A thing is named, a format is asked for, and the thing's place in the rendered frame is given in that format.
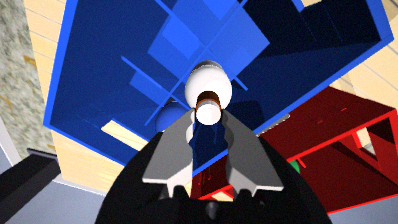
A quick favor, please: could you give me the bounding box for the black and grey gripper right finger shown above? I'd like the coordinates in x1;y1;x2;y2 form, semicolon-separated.
220;108;332;224

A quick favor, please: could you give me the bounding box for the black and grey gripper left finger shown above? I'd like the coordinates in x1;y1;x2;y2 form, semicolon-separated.
94;107;196;224

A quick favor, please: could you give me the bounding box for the red crate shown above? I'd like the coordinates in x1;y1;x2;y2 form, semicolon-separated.
190;86;398;214

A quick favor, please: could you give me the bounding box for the white bottle with grey label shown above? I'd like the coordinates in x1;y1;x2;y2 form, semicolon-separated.
184;60;232;125

